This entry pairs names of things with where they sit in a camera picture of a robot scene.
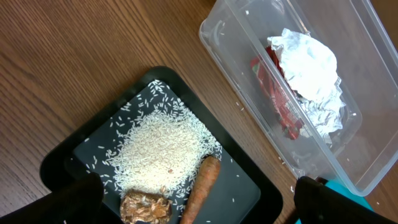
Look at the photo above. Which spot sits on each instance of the red foil snack wrapper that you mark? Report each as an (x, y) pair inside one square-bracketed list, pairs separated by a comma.
[(290, 123)]

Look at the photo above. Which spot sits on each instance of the teal plastic serving tray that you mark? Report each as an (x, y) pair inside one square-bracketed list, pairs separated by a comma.
[(342, 189)]

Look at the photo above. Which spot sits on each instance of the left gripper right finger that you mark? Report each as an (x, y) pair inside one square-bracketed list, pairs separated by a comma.
[(329, 205)]

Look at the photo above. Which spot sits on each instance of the brown food scrap chunk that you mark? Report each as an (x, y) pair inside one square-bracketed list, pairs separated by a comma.
[(138, 206)]

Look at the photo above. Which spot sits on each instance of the black plastic tray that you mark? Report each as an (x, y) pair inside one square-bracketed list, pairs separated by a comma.
[(241, 194)]

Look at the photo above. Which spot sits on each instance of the orange carrot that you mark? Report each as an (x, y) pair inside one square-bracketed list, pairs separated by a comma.
[(204, 182)]

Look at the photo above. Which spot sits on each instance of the pile of rice grains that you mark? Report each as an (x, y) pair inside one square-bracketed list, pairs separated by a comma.
[(154, 143)]

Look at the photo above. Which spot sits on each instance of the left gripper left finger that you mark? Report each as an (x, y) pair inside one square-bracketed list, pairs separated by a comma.
[(80, 202)]

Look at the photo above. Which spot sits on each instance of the white paper napkin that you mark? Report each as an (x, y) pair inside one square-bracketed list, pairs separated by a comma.
[(323, 111)]

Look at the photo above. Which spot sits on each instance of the clear plastic bin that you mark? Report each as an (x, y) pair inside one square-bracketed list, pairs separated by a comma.
[(364, 150)]

